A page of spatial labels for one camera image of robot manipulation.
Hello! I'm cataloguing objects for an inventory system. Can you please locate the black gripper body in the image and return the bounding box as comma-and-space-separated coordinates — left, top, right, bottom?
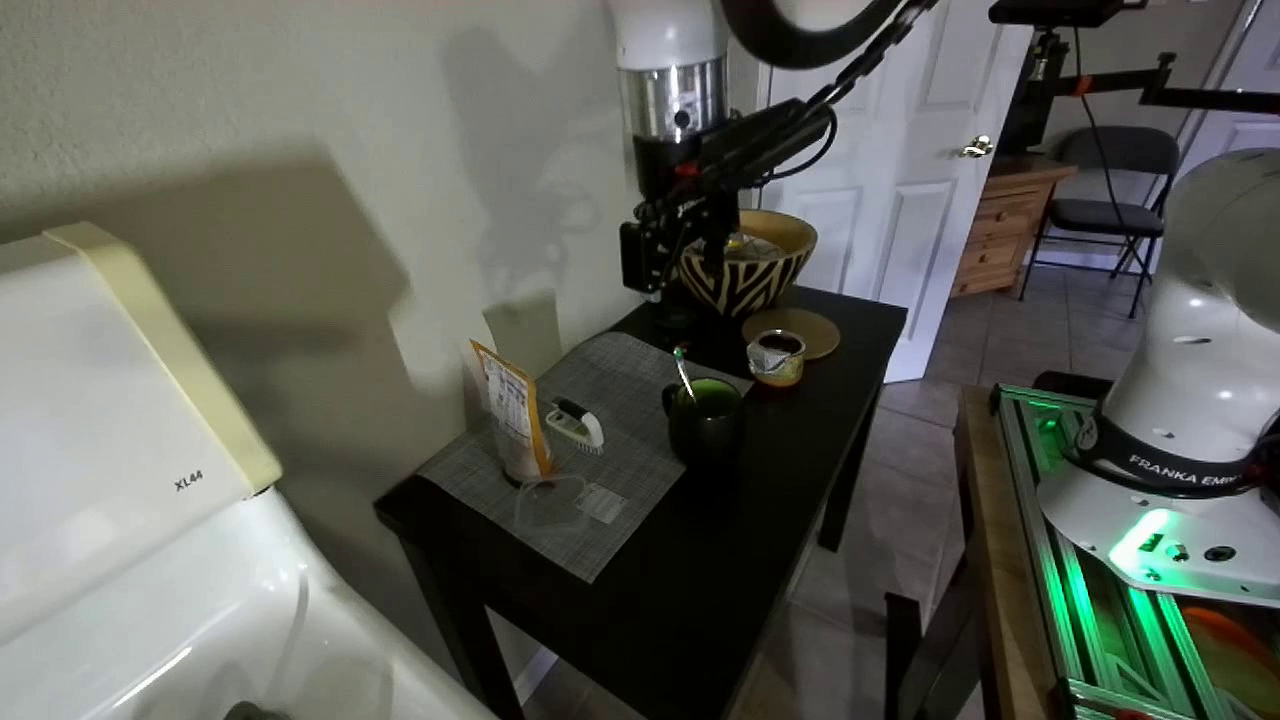
627, 127, 744, 234

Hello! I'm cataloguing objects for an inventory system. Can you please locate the wooden bowl with zebra pattern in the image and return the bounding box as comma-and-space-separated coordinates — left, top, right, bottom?
671, 204, 825, 322

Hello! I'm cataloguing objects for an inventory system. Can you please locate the small white cup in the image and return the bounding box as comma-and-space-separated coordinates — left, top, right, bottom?
744, 324, 813, 394

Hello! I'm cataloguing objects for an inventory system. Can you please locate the spoon in green mug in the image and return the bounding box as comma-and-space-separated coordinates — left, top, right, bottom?
668, 346, 700, 403

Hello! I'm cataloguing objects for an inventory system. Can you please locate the round wooden plate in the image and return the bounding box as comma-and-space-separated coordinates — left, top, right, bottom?
740, 306, 843, 365

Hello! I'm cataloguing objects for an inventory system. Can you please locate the grey woven placemat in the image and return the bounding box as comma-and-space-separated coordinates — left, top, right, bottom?
419, 329, 760, 590

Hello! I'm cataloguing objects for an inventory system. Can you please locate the dark green mug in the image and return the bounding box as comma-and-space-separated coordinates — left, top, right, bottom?
661, 377, 748, 468

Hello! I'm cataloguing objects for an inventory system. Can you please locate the small white tape dispenser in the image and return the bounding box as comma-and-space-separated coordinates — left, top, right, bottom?
540, 397, 608, 455

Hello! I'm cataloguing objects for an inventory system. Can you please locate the small tan box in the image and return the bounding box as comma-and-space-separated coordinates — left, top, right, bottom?
468, 335, 559, 488

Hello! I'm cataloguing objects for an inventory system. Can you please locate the white panelled door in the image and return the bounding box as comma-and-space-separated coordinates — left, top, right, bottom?
760, 0, 1036, 387

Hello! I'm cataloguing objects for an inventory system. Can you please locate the wooden drawer chest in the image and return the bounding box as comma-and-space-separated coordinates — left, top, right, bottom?
946, 157, 1081, 306

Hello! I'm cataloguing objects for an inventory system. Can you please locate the black side table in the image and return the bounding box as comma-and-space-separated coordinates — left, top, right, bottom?
370, 285, 911, 720

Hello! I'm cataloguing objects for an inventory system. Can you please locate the black boom stand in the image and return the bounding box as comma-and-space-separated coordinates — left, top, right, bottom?
988, 0, 1280, 165

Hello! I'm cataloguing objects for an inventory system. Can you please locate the black folding chair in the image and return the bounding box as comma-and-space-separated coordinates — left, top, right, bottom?
1018, 126, 1185, 324

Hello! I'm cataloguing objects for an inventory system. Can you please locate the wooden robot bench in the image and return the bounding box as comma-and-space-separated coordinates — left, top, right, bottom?
952, 384, 1070, 720

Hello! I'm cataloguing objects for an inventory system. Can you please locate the white appliance with beige lid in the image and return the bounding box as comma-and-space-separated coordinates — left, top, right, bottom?
0, 222, 289, 646

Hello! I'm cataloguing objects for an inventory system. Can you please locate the white basin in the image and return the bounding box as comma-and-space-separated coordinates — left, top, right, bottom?
0, 486, 500, 720

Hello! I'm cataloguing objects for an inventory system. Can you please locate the black wrist camera with cables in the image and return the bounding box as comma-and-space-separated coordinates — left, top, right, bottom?
665, 95, 849, 191

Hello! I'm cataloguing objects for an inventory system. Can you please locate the black ring light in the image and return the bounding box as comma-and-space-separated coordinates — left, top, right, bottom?
716, 0, 944, 75

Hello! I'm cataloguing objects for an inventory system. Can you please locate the green lit aluminium frame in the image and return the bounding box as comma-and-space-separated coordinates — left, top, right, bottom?
994, 379, 1280, 720

